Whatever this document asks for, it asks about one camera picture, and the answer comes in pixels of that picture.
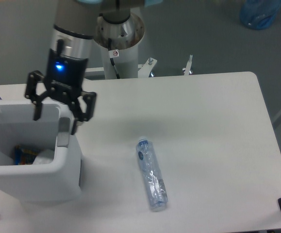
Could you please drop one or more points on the crushed clear plastic bottle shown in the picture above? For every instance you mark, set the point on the crushed clear plastic bottle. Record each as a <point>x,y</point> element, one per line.
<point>152,176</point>

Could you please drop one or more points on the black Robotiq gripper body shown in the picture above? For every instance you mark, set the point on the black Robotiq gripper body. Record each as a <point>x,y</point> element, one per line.
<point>64,77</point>

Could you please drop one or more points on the colourful snack wrapper in bin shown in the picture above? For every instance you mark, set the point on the colourful snack wrapper in bin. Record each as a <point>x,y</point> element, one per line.
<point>25,155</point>

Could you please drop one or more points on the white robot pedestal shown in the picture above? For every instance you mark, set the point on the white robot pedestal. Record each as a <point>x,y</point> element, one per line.
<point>118,41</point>

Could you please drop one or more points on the white plastic wrapper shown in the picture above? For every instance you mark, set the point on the white plastic wrapper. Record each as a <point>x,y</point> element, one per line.
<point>44,157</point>

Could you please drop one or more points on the white trash can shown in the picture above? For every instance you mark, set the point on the white trash can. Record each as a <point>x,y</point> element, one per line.
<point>56,181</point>

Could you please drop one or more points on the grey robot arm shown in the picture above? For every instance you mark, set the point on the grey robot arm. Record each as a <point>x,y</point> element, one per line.
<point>78,25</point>

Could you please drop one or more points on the blue plastic bag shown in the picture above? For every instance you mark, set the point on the blue plastic bag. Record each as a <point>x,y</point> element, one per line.
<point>259,14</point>

